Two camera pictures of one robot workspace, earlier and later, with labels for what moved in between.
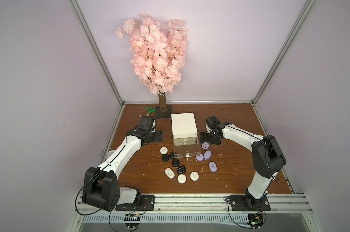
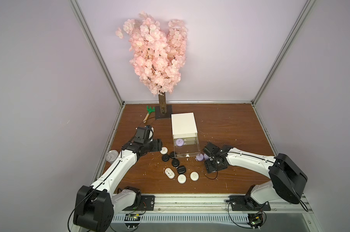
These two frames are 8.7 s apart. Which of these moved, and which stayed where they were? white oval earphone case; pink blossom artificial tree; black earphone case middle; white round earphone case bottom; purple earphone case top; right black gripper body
Moved: right black gripper body; purple earphone case top
Stayed: white oval earphone case; pink blossom artificial tree; black earphone case middle; white round earphone case bottom
